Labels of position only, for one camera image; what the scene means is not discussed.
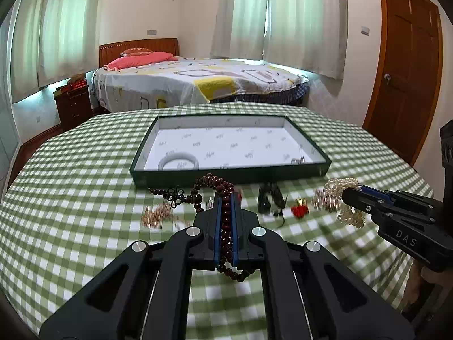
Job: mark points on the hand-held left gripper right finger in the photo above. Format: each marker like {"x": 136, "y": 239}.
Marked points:
{"x": 234, "y": 226}

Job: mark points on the patterned white bed sheet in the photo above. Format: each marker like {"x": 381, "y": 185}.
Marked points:
{"x": 159, "y": 81}

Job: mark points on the red flower charm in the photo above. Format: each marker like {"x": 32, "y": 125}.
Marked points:
{"x": 300, "y": 211}

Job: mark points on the white curtain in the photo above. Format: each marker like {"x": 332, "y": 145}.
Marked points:
{"x": 304, "y": 24}
{"x": 240, "y": 14}
{"x": 24, "y": 42}
{"x": 70, "y": 24}

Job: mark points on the brown plush toy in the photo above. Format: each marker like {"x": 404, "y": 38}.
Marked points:
{"x": 76, "y": 78}

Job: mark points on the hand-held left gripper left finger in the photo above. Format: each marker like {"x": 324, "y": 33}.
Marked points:
{"x": 216, "y": 226}

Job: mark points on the brown wooden door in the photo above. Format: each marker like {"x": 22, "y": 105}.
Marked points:
{"x": 407, "y": 78}

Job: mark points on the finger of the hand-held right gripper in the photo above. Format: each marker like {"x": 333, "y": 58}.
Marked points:
{"x": 378, "y": 194}
{"x": 357, "y": 200}

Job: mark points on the white jade bangle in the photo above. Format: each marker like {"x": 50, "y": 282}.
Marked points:
{"x": 161, "y": 163}

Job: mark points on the glass door wardrobe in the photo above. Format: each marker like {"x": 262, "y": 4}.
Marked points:
{"x": 7, "y": 131}

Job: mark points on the pink pillow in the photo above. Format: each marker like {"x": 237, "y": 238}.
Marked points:
{"x": 141, "y": 60}

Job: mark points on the silver brooch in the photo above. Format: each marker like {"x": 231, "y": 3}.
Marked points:
{"x": 210, "y": 203}

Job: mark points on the silver door knob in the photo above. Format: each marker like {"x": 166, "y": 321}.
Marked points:
{"x": 388, "y": 78}

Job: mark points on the dark wooden nightstand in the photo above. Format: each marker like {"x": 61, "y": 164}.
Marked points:
{"x": 72, "y": 108}

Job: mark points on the wall light switch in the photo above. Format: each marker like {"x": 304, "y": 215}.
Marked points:
{"x": 365, "y": 30}

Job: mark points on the red box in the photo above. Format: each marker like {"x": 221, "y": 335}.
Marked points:
{"x": 76, "y": 85}

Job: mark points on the green checkered tablecloth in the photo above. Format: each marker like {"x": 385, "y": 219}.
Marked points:
{"x": 88, "y": 184}

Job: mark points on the small orange patterned pillow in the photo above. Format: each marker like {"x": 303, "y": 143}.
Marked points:
{"x": 136, "y": 50}

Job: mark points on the wooden bed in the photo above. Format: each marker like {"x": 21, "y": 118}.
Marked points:
{"x": 141, "y": 44}

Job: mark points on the small red knot charm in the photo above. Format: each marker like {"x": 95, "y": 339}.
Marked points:
{"x": 239, "y": 194}

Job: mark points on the green tray with white lining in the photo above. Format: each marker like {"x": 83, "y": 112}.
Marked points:
{"x": 247, "y": 141}

